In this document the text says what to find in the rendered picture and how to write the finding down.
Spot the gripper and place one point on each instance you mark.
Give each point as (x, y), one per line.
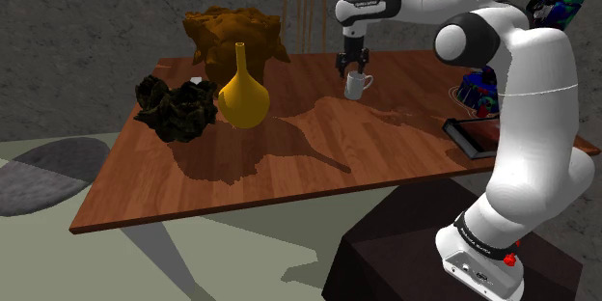
(353, 47)

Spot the white mug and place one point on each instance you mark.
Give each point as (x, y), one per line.
(355, 85)

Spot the wooden table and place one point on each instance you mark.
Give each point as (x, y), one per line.
(301, 159)

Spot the multicoloured patterned bowl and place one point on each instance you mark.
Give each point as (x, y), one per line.
(477, 93)

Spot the yellow long-necked vase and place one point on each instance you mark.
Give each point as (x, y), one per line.
(243, 100)

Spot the wooden chair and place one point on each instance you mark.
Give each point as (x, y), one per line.
(304, 22)

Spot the dark red book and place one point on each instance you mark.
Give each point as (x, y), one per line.
(475, 135)

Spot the dark green leafy lump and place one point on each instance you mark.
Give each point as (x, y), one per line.
(176, 109)

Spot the small white cube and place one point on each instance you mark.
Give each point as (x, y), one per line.
(196, 79)

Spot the dark robot stand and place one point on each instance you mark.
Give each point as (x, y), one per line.
(399, 253)

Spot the grey oval rug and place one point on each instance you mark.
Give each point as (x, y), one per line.
(42, 175)

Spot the brown lumpy bust figure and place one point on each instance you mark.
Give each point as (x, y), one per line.
(225, 36)

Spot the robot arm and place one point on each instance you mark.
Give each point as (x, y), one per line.
(536, 116)

